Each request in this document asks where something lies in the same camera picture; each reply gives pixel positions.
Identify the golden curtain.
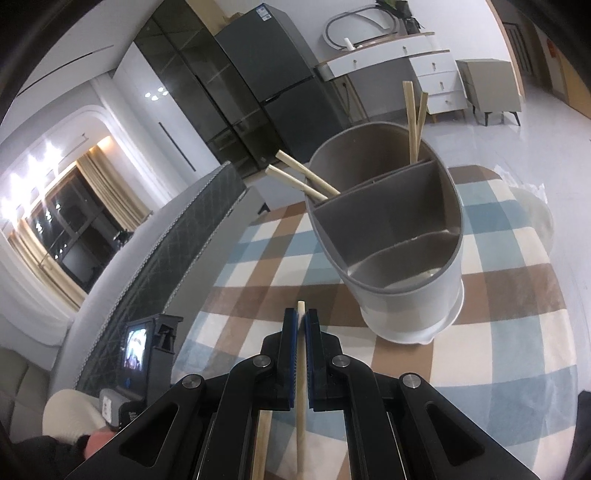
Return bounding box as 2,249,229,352
76,151,154,234

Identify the checkered tablecloth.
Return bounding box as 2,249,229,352
175,164,581,480

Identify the grey nightstand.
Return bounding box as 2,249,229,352
455,59,526,128

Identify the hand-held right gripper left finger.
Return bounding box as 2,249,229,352
65,309,302,480

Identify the dark window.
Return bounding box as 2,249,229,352
25,178,125,295

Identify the person's left forearm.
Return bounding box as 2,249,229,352
9,431,93,480

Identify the person's beige trouser leg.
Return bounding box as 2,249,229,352
42,389,122,445

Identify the person's left hand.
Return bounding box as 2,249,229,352
85,427,115,460

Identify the dark grey quilted mattress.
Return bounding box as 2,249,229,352
74,161,249,393

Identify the pale wooden chopstick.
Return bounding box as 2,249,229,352
403,80,421,164
265,166,329,202
294,300,309,472
276,150,342,195
250,410,274,480
410,91,430,164

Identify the beige tufted upholstery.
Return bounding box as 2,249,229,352
0,346,54,445

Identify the oval vanity mirror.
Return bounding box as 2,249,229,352
323,4,409,50

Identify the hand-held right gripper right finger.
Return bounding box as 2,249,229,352
304,310,527,480

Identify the dark grey refrigerator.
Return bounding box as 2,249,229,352
215,4,352,163

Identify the grey bed frame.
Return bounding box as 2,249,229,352
164,188,269,324

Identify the dark wrapped flower bouquet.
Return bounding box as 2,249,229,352
376,0,426,34

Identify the white vanity desk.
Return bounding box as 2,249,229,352
316,32,456,136

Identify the yellow wooden door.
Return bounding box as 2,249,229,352
536,28,591,118

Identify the white glossy wardrobe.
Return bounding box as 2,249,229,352
113,44,222,174

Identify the grey white utensil holder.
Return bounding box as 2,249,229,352
307,121,465,345

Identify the dark glass cabinet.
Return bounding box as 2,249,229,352
134,0,280,182

